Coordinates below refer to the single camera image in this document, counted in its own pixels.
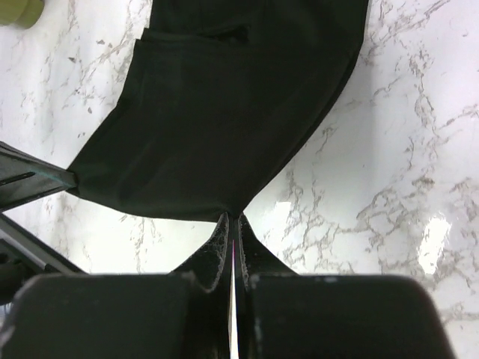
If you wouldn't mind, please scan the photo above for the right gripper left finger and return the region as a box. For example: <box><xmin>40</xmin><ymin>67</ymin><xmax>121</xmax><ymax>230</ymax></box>
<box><xmin>174</xmin><ymin>214</ymin><xmax>233</xmax><ymax>358</ymax></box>

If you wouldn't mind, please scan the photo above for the black t shirt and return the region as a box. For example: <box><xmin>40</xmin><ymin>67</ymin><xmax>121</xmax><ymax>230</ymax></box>
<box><xmin>69</xmin><ymin>0</ymin><xmax>368</xmax><ymax>221</ymax></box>

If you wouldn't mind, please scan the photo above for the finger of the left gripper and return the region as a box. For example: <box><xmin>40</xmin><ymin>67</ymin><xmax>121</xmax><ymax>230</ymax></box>
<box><xmin>1</xmin><ymin>142</ymin><xmax>77</xmax><ymax>212</ymax></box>
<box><xmin>1</xmin><ymin>215</ymin><xmax>85</xmax><ymax>274</ymax></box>

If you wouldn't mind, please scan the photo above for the olive green plastic bin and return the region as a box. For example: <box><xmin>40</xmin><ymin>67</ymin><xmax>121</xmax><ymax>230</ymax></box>
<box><xmin>0</xmin><ymin>0</ymin><xmax>44</xmax><ymax>29</ymax></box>

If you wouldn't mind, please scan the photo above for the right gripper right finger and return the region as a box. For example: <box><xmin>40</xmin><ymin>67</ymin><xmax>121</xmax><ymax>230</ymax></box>
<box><xmin>234</xmin><ymin>214</ymin><xmax>297</xmax><ymax>358</ymax></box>

